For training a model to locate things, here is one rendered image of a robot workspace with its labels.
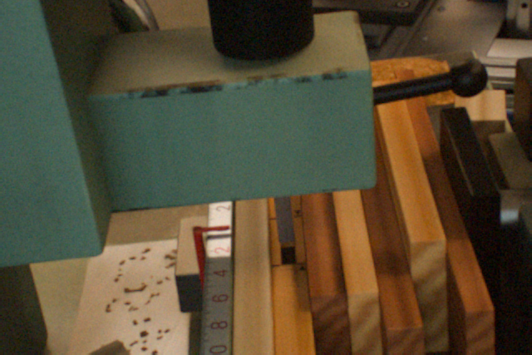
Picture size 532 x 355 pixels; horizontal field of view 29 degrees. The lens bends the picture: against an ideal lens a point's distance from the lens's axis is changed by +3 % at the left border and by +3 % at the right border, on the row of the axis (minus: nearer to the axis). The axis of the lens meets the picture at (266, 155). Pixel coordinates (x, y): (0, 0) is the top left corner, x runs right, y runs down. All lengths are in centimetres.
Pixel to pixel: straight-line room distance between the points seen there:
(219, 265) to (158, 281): 25
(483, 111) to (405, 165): 13
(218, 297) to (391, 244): 10
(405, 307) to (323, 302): 4
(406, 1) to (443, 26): 16
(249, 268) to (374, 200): 9
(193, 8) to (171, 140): 281
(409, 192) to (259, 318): 11
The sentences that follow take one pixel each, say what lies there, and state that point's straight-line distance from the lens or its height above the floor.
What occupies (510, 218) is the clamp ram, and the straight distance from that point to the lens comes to 56.
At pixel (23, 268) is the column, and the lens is 70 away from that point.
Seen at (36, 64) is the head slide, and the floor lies 110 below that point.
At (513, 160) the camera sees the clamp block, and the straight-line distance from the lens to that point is 60.
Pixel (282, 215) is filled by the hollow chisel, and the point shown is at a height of 97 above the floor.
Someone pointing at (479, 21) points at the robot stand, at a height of 73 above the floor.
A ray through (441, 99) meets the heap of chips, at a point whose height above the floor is 90.
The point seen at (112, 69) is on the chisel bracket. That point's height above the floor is 107.
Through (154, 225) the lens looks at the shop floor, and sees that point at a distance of 225.
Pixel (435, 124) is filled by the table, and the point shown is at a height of 90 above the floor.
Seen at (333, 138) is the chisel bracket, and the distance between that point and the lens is 48.
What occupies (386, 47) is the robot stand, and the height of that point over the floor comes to 75.
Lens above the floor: 128
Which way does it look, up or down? 32 degrees down
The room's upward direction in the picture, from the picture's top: 7 degrees counter-clockwise
